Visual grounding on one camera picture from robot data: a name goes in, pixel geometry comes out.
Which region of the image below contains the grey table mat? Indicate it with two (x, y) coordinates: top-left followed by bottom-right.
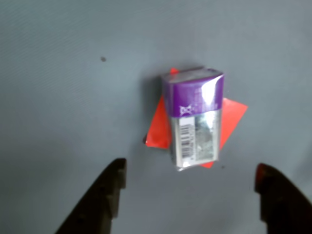
(0, 0), (312, 234)

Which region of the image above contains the red tape patch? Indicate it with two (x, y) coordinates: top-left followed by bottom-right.
(142, 67), (249, 169)

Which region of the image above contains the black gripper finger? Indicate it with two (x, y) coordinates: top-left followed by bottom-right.
(253, 163), (312, 234)
(55, 158), (127, 234)

